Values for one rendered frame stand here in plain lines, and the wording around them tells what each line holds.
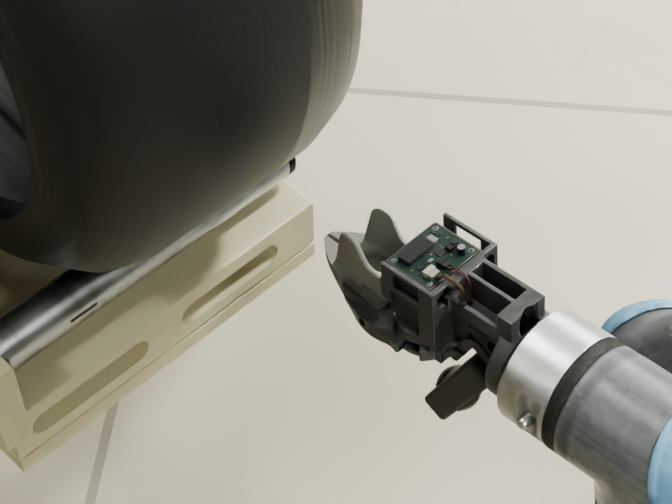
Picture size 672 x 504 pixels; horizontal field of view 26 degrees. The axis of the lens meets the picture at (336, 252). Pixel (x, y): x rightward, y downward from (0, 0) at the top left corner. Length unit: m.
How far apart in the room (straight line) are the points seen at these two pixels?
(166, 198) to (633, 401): 0.36
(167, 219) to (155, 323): 0.24
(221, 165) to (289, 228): 0.32
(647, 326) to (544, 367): 0.18
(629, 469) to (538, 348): 0.10
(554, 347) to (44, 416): 0.50
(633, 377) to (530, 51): 1.89
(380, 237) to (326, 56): 0.15
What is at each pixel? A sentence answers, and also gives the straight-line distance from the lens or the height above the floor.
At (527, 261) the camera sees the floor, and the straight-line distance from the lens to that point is 2.48.
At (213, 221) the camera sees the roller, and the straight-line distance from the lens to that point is 1.32.
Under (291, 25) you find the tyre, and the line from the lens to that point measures 1.04.
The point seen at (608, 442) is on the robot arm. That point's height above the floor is 1.08.
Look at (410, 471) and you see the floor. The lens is 2.22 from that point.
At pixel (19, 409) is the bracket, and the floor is 0.90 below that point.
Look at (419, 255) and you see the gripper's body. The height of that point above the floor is 1.08.
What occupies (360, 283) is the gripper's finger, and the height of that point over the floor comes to 1.02.
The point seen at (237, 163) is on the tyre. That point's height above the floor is 1.11.
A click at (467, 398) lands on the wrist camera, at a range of 1.11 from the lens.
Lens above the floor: 1.90
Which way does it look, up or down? 50 degrees down
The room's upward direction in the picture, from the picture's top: straight up
